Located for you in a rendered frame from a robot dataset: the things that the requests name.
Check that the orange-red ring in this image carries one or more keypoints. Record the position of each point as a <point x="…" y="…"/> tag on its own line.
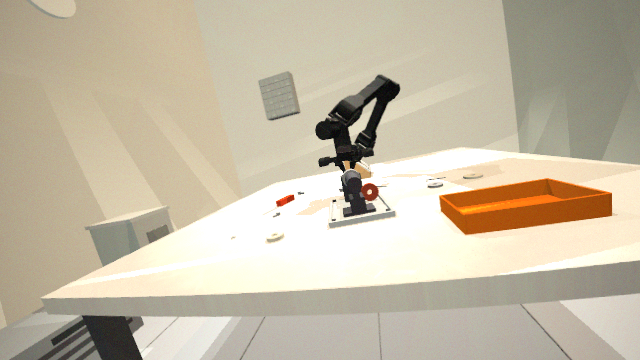
<point x="373" y="195"/>

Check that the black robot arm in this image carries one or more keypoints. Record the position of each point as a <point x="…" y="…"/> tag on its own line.
<point x="351" y="109"/>

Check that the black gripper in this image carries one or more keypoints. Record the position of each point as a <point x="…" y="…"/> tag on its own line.
<point x="325" y="161"/>

